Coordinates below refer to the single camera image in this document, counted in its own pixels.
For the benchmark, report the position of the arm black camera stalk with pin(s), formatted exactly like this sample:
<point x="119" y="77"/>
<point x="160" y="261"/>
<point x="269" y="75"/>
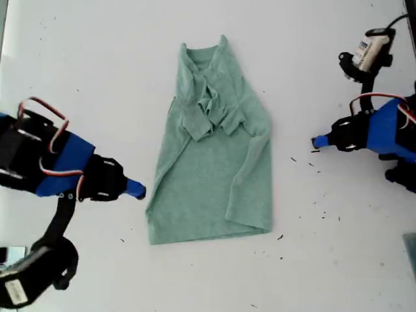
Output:
<point x="60" y="217"/>
<point x="367" y="87"/>

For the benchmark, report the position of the green t shirt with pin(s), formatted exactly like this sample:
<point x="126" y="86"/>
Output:
<point x="201" y="182"/>

